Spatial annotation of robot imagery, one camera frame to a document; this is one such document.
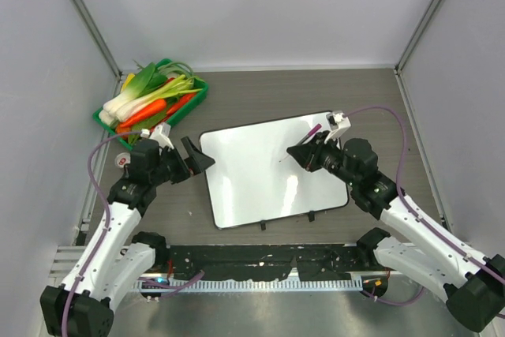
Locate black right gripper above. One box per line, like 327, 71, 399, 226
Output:
289, 129, 359, 187

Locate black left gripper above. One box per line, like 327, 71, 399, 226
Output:
150, 137, 214, 185

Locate white marker with pink cap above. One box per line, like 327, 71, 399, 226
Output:
297, 123, 322, 145

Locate white whiteboard with black frame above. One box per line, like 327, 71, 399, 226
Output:
200, 110, 350, 229

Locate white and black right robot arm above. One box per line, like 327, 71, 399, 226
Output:
286, 133, 504, 332

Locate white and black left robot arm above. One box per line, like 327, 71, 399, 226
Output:
40, 137, 215, 336

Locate red chili pepper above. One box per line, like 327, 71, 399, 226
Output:
166, 92, 197, 115

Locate orange carrot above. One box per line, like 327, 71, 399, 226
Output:
118, 99, 167, 129

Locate green spinach leaves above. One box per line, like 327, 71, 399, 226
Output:
127, 110, 166, 146

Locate green plastic tray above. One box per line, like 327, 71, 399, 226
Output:
92, 58, 209, 135

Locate red and blue drink can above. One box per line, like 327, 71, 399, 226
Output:
114, 152, 131, 169

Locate white and green leek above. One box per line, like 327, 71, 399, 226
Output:
102, 74, 200, 122

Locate green bok choy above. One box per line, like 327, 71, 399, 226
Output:
120, 62, 168, 99

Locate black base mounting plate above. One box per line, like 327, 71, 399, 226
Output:
170, 244, 385, 282

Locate yellow pepper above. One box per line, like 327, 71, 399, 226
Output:
120, 73, 135, 92

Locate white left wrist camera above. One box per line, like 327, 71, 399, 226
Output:
140, 122, 174, 150

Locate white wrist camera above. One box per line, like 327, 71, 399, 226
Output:
324, 111, 351, 144
140, 122, 174, 150

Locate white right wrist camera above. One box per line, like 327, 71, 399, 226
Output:
324, 111, 351, 144

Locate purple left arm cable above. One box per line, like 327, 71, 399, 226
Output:
61, 131, 206, 337

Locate white slotted cable duct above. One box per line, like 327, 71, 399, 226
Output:
136, 278, 363, 293

